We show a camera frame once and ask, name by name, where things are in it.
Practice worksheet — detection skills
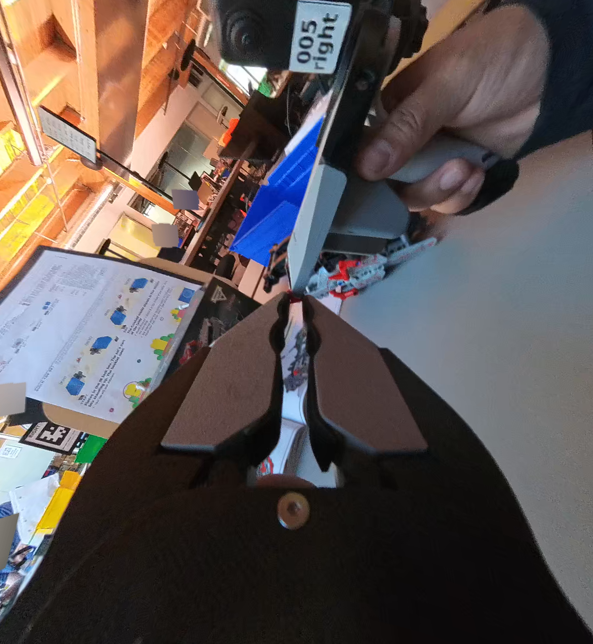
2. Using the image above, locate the person's right forearm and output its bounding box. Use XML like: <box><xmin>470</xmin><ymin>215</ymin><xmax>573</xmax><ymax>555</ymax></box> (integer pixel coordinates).
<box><xmin>515</xmin><ymin>0</ymin><xmax>593</xmax><ymax>158</ymax></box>

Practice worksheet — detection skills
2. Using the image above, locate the black white marker sign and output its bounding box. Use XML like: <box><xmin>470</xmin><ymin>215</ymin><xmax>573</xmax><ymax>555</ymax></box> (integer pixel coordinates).
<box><xmin>19</xmin><ymin>422</ymin><xmax>84</xmax><ymax>457</ymax></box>

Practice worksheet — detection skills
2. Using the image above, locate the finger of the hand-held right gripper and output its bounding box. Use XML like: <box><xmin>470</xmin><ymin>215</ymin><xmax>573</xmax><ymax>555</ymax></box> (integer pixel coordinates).
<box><xmin>287</xmin><ymin>165</ymin><xmax>348</xmax><ymax>296</ymax></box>

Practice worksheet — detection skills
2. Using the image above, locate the small green bin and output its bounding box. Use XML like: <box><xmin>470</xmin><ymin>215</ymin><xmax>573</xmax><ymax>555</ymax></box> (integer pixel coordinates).
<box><xmin>75</xmin><ymin>435</ymin><xmax>109</xmax><ymax>465</ymax></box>

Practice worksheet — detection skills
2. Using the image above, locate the yellow box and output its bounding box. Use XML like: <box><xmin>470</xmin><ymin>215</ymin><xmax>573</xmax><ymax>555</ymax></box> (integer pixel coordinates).
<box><xmin>36</xmin><ymin>470</ymin><xmax>84</xmax><ymax>532</ymax></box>

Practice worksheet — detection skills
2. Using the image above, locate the printed instruction sheet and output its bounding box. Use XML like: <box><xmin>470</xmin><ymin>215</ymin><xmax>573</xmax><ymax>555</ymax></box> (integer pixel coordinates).
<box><xmin>0</xmin><ymin>249</ymin><xmax>205</xmax><ymax>424</ymax></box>

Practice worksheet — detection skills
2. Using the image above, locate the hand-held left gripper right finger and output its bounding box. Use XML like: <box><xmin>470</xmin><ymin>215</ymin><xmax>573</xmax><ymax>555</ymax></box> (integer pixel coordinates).
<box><xmin>302</xmin><ymin>295</ymin><xmax>429</xmax><ymax>473</ymax></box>

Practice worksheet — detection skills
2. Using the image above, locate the person's right hand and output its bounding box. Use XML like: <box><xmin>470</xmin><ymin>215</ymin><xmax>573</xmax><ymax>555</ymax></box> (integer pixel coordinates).
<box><xmin>356</xmin><ymin>5</ymin><xmax>552</xmax><ymax>215</ymax></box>

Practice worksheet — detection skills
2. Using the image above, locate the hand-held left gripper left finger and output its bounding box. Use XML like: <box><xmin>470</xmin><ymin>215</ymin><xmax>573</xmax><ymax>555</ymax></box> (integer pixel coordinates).
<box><xmin>160</xmin><ymin>293</ymin><xmax>290</xmax><ymax>468</ymax></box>

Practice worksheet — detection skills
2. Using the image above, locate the blue plastic bin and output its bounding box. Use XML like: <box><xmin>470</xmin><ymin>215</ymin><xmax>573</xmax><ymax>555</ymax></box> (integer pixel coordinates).
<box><xmin>230</xmin><ymin>116</ymin><xmax>327</xmax><ymax>268</ymax></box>

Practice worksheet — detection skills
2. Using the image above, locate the black toy set box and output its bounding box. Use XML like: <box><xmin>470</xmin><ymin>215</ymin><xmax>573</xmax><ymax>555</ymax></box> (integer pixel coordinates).
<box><xmin>178</xmin><ymin>276</ymin><xmax>263</xmax><ymax>369</ymax></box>

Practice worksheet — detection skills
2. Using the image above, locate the open instruction booklet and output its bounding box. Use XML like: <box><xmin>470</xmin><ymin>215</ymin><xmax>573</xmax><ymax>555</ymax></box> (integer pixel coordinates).
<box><xmin>256</xmin><ymin>302</ymin><xmax>338</xmax><ymax>490</ymax></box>

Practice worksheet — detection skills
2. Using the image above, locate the black grey lego truck model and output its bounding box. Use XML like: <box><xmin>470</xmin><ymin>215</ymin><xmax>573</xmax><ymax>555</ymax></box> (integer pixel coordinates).
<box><xmin>263</xmin><ymin>234</ymin><xmax>439</xmax><ymax>304</ymax></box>

